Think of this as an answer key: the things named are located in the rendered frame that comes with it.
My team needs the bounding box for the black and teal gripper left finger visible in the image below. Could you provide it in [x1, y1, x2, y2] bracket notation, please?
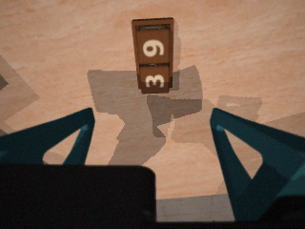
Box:
[0, 108, 95, 165]

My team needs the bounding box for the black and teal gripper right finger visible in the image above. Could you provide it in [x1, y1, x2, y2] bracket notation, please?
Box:
[210, 108, 305, 221]

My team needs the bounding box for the brown wooden number cube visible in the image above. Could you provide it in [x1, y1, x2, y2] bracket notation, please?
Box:
[135, 25, 170, 65]
[139, 63, 170, 94]

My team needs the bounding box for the brown wooden tray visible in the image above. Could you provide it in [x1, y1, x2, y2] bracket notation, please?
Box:
[132, 17, 174, 89]

